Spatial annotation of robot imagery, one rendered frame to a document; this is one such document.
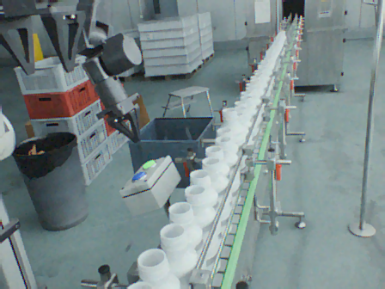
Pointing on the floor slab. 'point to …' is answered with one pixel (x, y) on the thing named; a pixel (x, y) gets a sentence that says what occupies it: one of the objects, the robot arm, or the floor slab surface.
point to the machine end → (305, 72)
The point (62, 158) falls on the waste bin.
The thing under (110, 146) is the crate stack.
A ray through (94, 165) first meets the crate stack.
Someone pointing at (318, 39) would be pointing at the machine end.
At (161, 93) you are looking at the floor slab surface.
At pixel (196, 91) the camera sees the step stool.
